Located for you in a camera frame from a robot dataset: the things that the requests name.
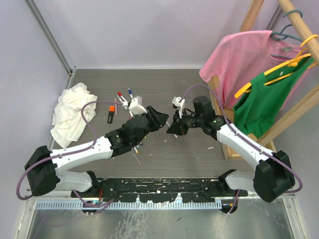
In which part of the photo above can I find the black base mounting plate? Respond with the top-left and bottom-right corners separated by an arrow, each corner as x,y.
79,178 -> 236,203

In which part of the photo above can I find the green tank top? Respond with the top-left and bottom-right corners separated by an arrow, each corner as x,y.
233,55 -> 314,138

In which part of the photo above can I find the white slotted cable duct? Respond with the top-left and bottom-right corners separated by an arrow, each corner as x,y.
35,200 -> 222,210

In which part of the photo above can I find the red capped white marker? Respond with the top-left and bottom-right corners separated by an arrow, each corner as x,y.
117,92 -> 128,106

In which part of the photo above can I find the pink t-shirt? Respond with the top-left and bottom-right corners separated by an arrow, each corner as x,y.
199,30 -> 301,109

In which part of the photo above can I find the yellow clothes hanger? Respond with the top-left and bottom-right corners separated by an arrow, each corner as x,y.
234,34 -> 319,99

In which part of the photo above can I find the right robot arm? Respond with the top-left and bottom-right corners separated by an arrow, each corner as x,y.
167,96 -> 295,203

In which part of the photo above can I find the wooden clothes rack frame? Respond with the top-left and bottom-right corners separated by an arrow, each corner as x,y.
208,0 -> 319,161

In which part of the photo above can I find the orange capped black highlighter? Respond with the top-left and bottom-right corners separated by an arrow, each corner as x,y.
107,106 -> 115,124

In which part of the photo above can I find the blue capped white marker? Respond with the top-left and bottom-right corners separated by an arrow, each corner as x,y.
128,88 -> 133,99

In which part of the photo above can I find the white crumpled cloth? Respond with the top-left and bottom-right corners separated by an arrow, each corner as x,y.
50,83 -> 98,148

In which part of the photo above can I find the grey-blue clothes hanger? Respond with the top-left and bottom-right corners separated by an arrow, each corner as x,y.
270,9 -> 305,60

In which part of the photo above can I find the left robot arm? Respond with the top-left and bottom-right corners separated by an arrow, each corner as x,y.
24,106 -> 169,197

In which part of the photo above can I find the wooden hanging rod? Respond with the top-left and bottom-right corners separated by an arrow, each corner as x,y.
277,0 -> 319,64

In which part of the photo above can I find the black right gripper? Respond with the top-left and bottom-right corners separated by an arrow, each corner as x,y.
166,109 -> 203,136

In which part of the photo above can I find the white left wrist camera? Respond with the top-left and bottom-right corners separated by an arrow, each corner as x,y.
129,96 -> 147,116

